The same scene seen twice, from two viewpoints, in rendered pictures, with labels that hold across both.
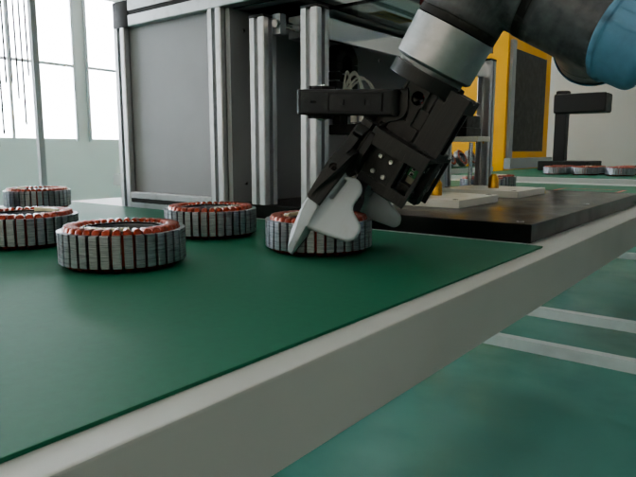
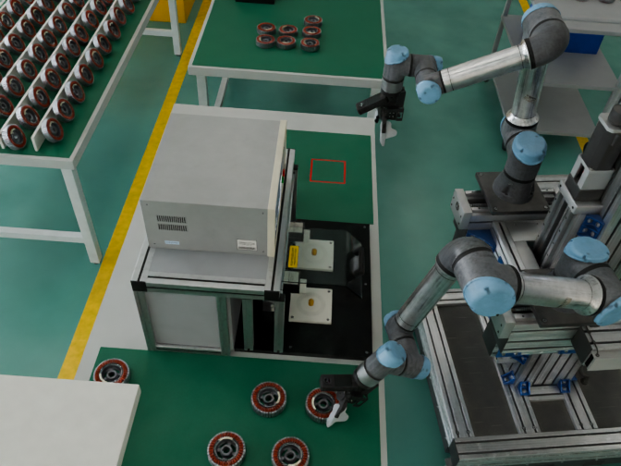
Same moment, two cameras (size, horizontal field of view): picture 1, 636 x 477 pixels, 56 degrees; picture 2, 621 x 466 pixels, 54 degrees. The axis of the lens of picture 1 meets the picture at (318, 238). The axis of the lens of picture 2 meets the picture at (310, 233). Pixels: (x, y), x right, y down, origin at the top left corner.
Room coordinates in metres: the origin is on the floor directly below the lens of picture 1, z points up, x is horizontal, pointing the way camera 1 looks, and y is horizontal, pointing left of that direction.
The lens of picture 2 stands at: (-0.07, 0.64, 2.52)
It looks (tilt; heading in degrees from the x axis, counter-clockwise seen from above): 46 degrees down; 322
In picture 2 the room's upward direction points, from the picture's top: 4 degrees clockwise
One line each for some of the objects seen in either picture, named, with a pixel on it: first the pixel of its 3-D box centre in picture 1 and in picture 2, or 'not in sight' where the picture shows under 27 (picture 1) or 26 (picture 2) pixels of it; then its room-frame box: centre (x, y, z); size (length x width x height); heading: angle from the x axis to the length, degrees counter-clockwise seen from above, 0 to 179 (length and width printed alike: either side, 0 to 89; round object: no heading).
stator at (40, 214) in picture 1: (25, 226); (226, 450); (0.66, 0.33, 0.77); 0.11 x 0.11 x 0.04
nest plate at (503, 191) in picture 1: (493, 190); not in sight; (1.15, -0.34, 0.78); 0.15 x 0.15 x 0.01; 52
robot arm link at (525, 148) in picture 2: not in sight; (526, 154); (0.84, -1.02, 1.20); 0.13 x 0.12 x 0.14; 142
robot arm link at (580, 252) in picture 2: not in sight; (583, 262); (0.40, -0.77, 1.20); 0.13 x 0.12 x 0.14; 155
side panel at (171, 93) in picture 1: (172, 117); (185, 321); (1.05, 0.25, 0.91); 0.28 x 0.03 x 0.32; 52
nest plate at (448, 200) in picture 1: (435, 198); (310, 304); (0.96, -0.19, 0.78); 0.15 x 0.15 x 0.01; 52
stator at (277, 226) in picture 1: (318, 231); (322, 404); (0.62, 0.00, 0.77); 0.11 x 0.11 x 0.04
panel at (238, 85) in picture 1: (349, 116); (243, 248); (1.21, -0.06, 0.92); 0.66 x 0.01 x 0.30; 142
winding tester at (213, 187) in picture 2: not in sight; (220, 181); (1.26, -0.02, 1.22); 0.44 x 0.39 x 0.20; 142
